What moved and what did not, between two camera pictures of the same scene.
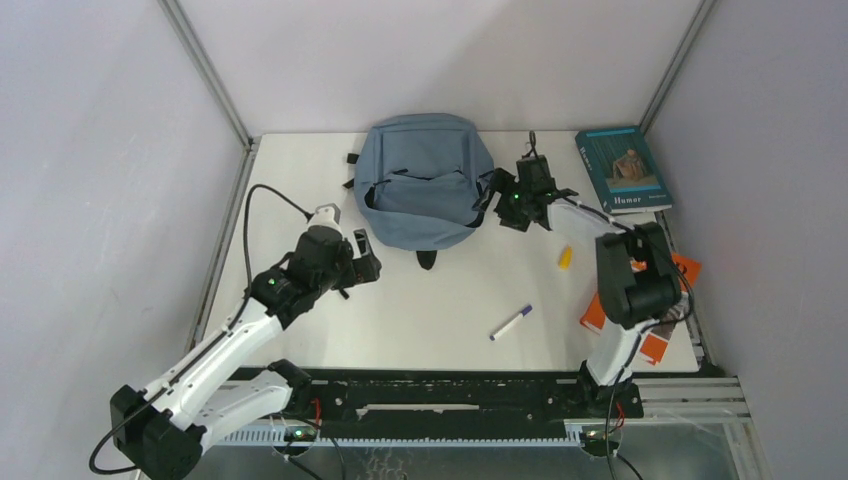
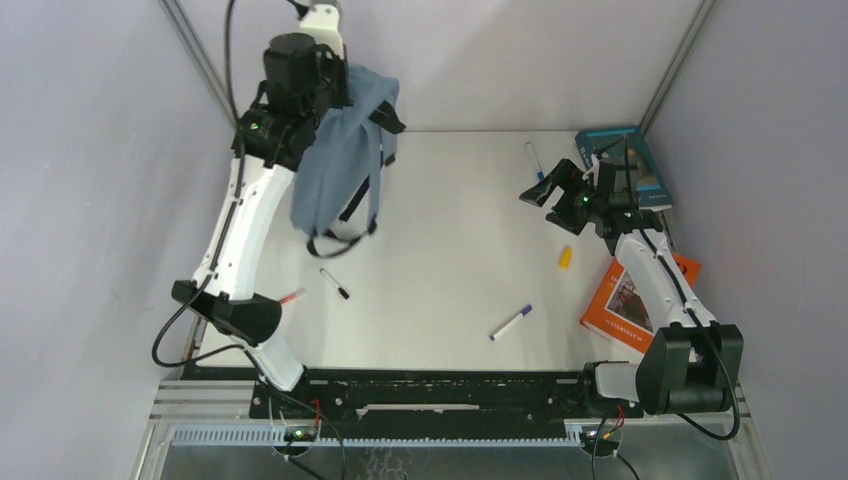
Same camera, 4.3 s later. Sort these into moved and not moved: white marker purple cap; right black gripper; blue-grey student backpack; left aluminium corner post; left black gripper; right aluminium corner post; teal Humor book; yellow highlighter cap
Moved: left black gripper; right black gripper; blue-grey student backpack
Not moved: left aluminium corner post; right aluminium corner post; teal Humor book; yellow highlighter cap; white marker purple cap
